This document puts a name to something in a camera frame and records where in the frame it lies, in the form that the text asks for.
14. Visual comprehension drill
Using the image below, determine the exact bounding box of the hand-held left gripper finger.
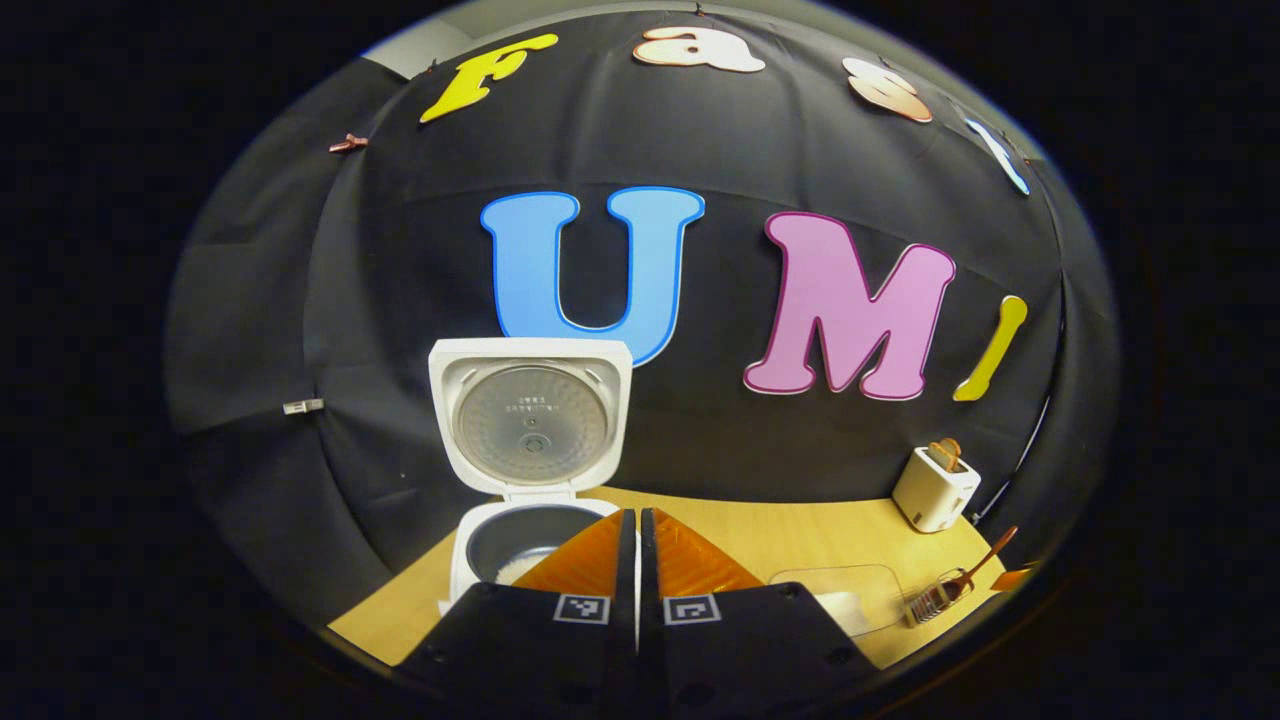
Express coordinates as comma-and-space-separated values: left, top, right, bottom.
640, 508, 881, 706
395, 508, 639, 706

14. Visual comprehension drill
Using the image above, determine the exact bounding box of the wooden spoon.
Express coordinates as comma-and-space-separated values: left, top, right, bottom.
935, 525, 1020, 601

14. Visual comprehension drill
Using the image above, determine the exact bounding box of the metal wire chopstick holder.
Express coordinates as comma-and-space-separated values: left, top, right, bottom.
906, 568, 976, 628

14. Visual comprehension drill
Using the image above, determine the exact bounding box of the white rice cooker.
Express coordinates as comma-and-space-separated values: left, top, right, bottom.
428, 337, 634, 616

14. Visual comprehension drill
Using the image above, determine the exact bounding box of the white toaster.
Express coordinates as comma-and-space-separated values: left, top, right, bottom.
892, 447, 983, 534

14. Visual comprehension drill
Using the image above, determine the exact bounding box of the clear plastic container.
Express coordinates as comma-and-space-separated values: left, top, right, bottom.
768, 563, 906, 639

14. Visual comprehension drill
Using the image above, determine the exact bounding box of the black backdrop cloth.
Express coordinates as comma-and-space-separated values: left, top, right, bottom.
163, 5, 1121, 641

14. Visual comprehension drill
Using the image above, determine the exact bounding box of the black toaster cable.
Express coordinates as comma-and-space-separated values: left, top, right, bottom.
968, 395, 1051, 526

